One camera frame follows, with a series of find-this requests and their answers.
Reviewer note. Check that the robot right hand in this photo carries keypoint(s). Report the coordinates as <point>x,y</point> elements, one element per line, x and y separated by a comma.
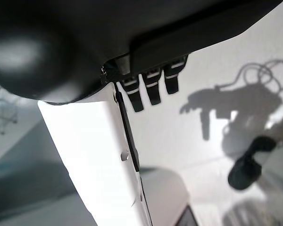
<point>73,35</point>

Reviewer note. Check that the silver robot right leg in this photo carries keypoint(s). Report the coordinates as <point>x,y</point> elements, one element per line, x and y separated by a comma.
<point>245,169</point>

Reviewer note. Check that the metal frame rack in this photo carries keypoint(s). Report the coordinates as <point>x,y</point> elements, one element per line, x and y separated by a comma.
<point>2,110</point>

